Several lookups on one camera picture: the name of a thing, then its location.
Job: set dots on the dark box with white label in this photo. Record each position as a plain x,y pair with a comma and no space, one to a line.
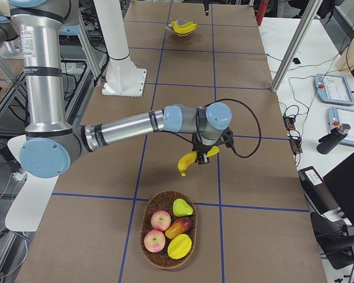
316,190

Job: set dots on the yellow banana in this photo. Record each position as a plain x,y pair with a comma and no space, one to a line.
185,28
185,161
181,23

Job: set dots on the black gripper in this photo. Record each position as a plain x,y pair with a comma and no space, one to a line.
202,149

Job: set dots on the black handheld controller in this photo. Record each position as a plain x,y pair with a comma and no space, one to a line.
328,142

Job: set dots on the teach pendant far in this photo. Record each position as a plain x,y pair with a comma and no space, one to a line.
333,89

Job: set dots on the grey aluminium frame post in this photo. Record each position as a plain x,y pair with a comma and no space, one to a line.
302,28

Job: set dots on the red apple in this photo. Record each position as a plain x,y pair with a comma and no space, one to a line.
154,241
161,220

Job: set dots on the red apple lower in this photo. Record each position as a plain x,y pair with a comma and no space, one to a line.
154,241

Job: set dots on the green pear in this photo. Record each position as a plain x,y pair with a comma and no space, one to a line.
181,208

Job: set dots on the grey square plate orange rim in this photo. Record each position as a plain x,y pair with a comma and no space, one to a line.
170,29

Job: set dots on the black monitor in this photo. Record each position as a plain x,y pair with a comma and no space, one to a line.
340,183

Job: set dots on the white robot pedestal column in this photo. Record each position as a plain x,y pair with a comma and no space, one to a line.
123,78

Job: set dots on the red apple upper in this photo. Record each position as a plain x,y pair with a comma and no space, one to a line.
161,220

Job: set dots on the yellow mango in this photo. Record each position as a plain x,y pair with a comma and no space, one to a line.
179,246

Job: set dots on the red orange mango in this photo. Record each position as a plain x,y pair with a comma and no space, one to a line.
180,226

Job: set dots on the woven brown basket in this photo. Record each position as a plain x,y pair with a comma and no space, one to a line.
164,201

